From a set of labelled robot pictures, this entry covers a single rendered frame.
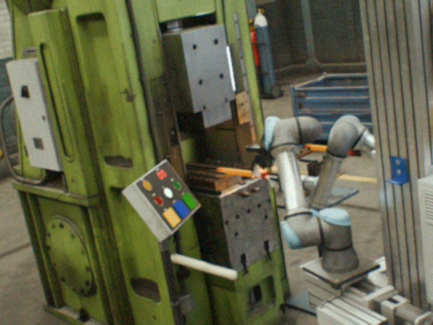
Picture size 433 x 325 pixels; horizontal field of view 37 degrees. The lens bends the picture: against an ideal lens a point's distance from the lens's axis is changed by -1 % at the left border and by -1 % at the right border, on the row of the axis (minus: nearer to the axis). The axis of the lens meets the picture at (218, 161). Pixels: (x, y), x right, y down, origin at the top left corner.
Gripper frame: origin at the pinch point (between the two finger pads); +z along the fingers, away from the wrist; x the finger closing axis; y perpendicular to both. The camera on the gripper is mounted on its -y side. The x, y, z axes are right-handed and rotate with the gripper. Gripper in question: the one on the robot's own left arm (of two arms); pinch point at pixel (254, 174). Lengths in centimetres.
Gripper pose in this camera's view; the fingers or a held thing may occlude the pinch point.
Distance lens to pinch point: 334.8
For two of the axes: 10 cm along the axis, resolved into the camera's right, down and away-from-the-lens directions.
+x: 7.0, -3.0, 6.4
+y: 6.8, 5.4, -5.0
